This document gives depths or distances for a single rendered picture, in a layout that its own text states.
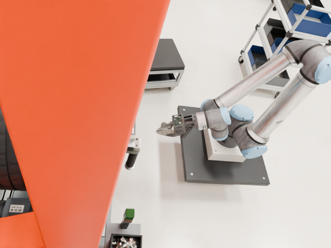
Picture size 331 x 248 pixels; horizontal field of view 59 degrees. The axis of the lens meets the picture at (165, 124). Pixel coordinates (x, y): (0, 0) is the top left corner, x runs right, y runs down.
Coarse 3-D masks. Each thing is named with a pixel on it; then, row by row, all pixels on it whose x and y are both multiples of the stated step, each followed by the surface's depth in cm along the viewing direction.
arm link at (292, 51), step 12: (288, 48) 143; (300, 48) 140; (276, 60) 147; (288, 60) 145; (252, 72) 154; (264, 72) 149; (276, 72) 148; (240, 84) 155; (252, 84) 152; (228, 96) 157; (240, 96) 156; (204, 108) 163; (216, 108) 160
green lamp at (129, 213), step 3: (126, 210) 128; (129, 210) 129; (132, 210) 129; (126, 213) 128; (129, 213) 128; (132, 213) 128; (126, 216) 127; (129, 216) 127; (132, 216) 127; (129, 219) 130; (132, 219) 130
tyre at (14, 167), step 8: (0, 112) 90; (0, 120) 91; (0, 128) 91; (0, 136) 92; (8, 136) 93; (0, 144) 93; (8, 144) 94; (0, 152) 94; (8, 152) 95; (0, 160) 95; (8, 160) 96; (16, 160) 96; (0, 168) 97; (8, 168) 99; (16, 168) 98; (0, 176) 100; (8, 176) 101; (16, 176) 101; (0, 184) 106; (8, 184) 104; (16, 184) 105; (24, 184) 106
